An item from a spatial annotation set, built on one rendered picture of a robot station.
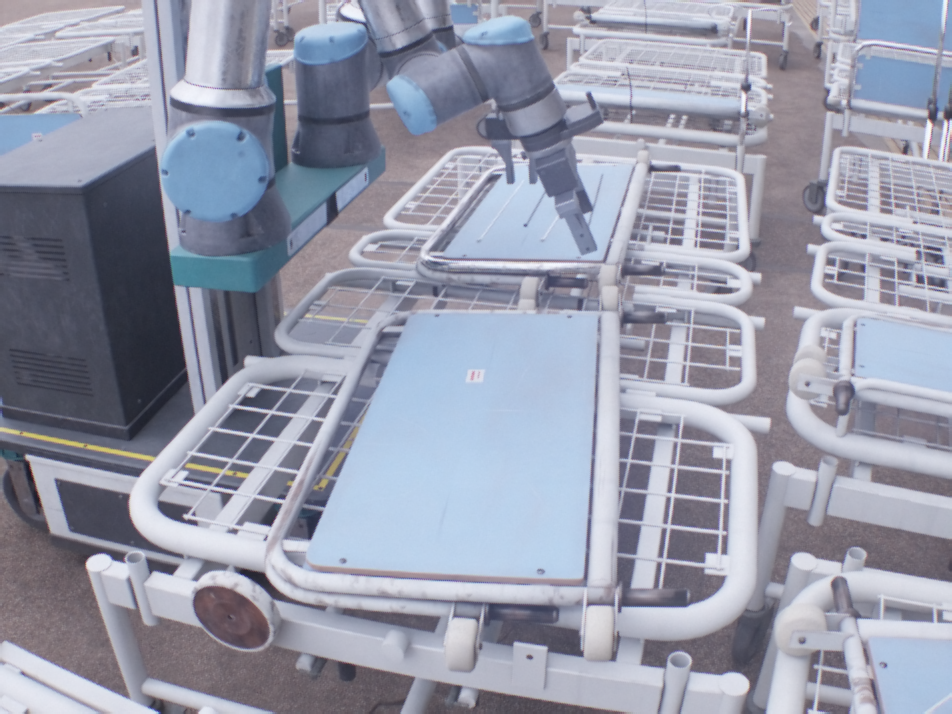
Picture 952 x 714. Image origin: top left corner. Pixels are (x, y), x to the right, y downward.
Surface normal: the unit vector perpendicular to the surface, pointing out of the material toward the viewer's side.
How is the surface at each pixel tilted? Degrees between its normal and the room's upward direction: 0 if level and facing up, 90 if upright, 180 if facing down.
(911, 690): 5
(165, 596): 90
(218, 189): 95
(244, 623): 90
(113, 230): 90
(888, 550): 0
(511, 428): 3
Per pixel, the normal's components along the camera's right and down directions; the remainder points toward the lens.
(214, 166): 0.15, 0.53
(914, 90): -0.41, 0.43
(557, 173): -0.09, 0.56
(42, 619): -0.02, -0.88
